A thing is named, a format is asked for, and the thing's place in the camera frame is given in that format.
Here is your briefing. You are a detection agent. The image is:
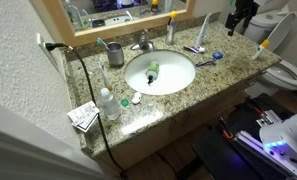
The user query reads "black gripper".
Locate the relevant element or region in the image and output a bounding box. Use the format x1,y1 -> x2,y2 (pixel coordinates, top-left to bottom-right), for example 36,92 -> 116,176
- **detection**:
224,0 -> 260,37

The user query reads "chrome faucet handle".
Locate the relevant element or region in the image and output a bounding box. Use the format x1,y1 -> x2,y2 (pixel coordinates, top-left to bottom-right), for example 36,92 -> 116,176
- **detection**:
139,29 -> 150,44

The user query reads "chrome faucet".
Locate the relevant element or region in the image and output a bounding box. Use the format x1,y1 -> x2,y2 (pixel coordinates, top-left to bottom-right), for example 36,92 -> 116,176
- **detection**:
130,39 -> 156,53

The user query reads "tall white standing tube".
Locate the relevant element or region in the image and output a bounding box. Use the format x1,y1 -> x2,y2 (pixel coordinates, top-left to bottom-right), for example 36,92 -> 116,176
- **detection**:
196,12 -> 213,46

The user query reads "blue floss container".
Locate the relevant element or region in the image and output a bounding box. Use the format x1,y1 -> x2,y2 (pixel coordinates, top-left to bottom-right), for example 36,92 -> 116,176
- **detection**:
212,51 -> 224,61

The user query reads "white bottle with yellow cap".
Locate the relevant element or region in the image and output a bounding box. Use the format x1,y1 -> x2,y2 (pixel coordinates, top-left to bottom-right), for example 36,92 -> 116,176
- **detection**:
251,39 -> 271,61

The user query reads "white toilet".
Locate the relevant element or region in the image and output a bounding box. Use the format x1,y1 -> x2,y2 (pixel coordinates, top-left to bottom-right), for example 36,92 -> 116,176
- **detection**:
242,4 -> 297,100

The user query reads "white oval sink basin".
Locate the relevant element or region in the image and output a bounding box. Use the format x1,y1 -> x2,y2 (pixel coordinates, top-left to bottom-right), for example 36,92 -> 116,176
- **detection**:
123,49 -> 197,96

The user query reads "black orange clamp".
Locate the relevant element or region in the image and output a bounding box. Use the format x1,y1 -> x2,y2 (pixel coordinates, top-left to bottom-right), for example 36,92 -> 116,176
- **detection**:
247,97 -> 266,117
217,116 -> 236,141

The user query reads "green bottle with black pump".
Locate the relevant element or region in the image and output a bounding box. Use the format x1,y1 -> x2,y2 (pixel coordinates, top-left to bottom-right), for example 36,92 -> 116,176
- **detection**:
145,60 -> 161,85

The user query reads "wooden vanity cabinet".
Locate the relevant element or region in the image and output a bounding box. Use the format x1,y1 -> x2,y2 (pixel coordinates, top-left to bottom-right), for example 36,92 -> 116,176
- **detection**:
82,78 -> 257,176

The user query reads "grey metal cup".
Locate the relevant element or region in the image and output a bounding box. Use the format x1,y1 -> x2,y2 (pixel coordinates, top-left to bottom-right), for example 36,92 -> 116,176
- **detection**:
106,41 -> 125,67

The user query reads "white contact lens case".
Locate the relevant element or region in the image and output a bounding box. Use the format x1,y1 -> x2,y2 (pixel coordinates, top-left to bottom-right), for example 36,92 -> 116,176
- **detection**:
131,91 -> 143,105

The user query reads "blue white toothbrush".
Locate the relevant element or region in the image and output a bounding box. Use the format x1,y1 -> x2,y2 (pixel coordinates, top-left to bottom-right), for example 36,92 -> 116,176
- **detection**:
96,37 -> 111,51

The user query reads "black robot cart platform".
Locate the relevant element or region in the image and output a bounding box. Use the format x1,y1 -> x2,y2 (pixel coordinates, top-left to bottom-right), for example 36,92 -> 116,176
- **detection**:
191,93 -> 297,180

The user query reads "white tube with orange cap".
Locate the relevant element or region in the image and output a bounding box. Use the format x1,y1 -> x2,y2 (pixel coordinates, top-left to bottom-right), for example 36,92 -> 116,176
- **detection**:
99,62 -> 114,92

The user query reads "clear plastic bottle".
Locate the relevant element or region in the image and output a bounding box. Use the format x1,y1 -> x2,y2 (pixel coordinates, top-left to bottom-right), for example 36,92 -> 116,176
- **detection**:
99,87 -> 122,121

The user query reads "white paper card dark edge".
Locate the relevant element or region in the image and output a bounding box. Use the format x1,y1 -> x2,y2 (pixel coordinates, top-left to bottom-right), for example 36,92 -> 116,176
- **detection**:
75,113 -> 101,134

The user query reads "white door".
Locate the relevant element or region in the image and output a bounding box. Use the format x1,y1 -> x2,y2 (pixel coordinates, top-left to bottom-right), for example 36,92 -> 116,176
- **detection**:
0,97 -> 113,180

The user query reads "green white mop handle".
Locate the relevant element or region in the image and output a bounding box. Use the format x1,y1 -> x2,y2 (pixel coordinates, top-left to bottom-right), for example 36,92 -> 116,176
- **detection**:
223,0 -> 235,25

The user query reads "aluminium mounting rail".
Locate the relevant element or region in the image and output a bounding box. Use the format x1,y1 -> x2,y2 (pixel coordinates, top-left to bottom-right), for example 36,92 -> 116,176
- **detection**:
234,109 -> 297,180

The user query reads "wood framed wall mirror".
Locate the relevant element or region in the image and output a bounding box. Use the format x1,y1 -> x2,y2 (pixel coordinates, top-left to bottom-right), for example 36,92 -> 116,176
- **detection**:
42,0 -> 196,47

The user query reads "black power cable with plug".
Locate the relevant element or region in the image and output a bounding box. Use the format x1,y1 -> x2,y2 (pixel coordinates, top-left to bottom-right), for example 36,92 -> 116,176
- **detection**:
42,41 -> 126,178

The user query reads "white wall outlet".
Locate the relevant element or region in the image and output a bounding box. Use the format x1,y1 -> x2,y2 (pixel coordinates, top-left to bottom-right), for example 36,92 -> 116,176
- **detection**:
36,32 -> 66,78

